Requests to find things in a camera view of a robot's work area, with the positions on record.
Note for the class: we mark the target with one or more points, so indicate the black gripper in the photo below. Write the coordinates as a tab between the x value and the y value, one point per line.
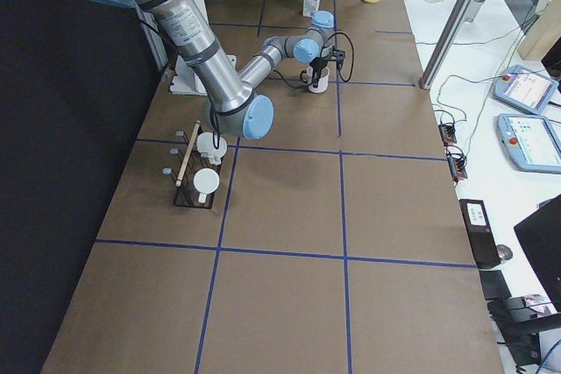
318	63

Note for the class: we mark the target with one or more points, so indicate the white smiley mug black handle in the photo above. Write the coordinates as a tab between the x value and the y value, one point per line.
319	86

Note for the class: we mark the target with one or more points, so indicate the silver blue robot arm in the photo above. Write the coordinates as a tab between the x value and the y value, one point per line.
235	108

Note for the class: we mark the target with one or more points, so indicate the orange black connector far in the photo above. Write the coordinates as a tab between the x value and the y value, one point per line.
448	133

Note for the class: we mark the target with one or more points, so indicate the orange black connector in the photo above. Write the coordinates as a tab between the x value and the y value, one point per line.
448	133
457	164

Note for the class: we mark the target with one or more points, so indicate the white ribbed mug near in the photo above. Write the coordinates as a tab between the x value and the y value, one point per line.
206	181

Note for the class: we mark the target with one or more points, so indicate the orange black connector near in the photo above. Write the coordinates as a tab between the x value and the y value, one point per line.
457	164

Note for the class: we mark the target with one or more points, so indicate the teach pendant far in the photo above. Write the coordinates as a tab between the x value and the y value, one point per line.
525	90

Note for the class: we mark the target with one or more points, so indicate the teach pendant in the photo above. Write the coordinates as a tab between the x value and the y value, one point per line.
525	90
530	142

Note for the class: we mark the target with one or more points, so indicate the black box white label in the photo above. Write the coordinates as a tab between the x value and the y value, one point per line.
479	233

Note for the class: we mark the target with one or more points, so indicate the teach pendant near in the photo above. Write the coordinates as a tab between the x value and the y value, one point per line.
530	142

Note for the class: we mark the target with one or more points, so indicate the wooden board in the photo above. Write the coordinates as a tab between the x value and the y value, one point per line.
544	33

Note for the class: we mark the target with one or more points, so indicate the black monitor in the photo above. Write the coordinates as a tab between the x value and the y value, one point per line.
539	236

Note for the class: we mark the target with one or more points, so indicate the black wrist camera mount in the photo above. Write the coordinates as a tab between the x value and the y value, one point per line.
334	54

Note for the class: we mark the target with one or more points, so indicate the black wire mug rack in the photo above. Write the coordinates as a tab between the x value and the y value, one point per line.
190	161

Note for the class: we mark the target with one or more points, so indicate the aluminium frame post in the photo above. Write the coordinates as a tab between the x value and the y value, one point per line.
444	43

